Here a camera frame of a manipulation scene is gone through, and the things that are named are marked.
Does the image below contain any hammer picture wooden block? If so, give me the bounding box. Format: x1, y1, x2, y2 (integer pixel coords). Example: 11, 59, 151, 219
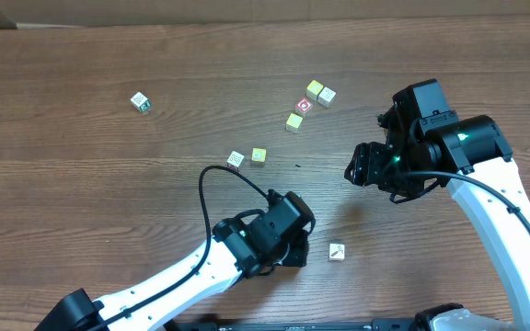
328, 243, 345, 261

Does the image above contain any yellow G letter block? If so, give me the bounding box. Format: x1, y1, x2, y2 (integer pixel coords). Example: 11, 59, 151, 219
250, 148, 267, 167

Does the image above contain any green sided wooden block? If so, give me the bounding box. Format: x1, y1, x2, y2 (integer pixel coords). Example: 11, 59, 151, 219
131, 92, 151, 113

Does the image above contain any yellow top block lower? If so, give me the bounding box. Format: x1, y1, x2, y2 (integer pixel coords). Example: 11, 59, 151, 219
285, 113, 304, 133

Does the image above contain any red top block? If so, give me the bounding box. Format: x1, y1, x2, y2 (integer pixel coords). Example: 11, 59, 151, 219
294, 97, 313, 118

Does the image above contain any plain top wooden block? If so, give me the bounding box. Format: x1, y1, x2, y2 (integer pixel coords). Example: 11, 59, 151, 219
317, 86, 336, 108

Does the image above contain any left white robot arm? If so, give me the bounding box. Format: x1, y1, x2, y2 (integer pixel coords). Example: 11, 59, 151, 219
36, 210, 314, 331

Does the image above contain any yellow top block upper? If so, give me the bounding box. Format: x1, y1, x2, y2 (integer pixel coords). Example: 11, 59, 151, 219
305, 80, 324, 101

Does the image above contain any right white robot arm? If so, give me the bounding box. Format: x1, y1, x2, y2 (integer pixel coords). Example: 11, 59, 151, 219
344, 115, 530, 330

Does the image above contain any red edged frog block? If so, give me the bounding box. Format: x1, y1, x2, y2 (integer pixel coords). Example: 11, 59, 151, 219
226, 151, 245, 172

